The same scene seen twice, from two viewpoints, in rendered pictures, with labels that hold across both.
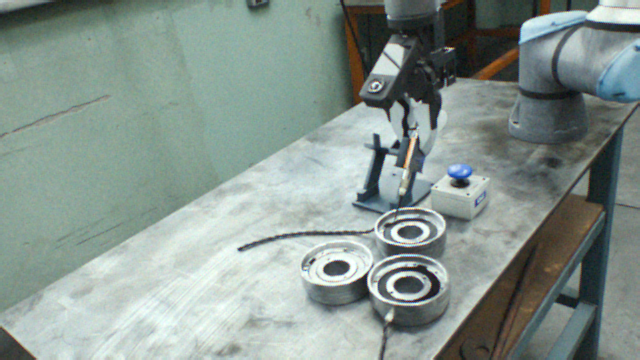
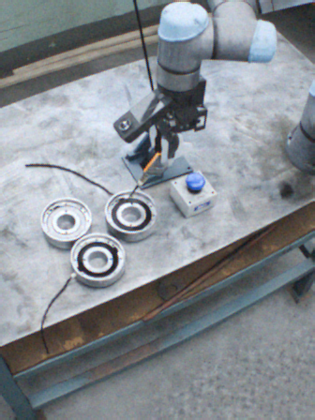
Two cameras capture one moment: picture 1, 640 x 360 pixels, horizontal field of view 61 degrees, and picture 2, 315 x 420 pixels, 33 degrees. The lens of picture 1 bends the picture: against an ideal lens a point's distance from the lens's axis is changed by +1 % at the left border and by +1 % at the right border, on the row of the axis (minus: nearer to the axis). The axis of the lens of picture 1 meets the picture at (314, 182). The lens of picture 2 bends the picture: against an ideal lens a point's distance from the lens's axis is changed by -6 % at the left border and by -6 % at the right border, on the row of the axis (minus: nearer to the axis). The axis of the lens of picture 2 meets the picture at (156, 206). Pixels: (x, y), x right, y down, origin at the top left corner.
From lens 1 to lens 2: 0.56 m
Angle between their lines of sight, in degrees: 28
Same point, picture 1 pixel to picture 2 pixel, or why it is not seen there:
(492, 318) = (199, 268)
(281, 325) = (19, 244)
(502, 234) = (196, 241)
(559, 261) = (277, 244)
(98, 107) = not seen: outside the picture
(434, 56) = (185, 112)
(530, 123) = (294, 148)
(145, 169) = not seen: outside the picture
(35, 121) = not seen: outside the picture
